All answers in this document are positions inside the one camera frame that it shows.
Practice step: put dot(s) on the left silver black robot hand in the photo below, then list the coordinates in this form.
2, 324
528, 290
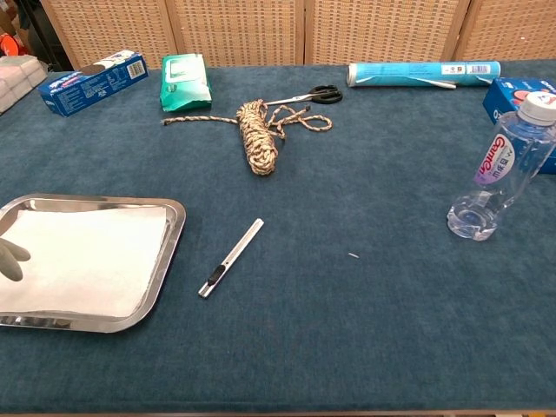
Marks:
11, 256

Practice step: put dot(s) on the white tissue sheet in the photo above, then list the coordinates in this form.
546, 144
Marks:
87, 260

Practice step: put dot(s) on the stainless steel tray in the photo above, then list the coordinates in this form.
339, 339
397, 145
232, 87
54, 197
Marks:
87, 325

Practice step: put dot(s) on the pastel tissue multipack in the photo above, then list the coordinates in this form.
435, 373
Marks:
17, 78

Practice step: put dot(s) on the blue cookie box white end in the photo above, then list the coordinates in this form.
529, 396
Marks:
87, 89

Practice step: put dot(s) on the orange object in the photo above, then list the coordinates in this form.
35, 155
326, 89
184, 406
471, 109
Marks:
8, 45

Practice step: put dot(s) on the green wet wipes pack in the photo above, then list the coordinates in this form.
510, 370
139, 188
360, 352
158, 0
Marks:
184, 82

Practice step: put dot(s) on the wicker folding screen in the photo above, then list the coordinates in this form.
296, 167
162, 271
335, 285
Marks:
243, 30

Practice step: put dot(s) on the blue table cloth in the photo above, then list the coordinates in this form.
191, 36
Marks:
347, 326

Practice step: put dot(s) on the cyan wrap roll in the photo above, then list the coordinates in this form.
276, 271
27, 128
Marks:
412, 71

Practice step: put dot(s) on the clear plastic water bottle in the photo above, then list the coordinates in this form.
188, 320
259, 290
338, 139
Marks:
499, 160

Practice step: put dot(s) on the blue cookie box pink print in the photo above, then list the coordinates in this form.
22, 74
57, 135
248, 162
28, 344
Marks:
499, 100

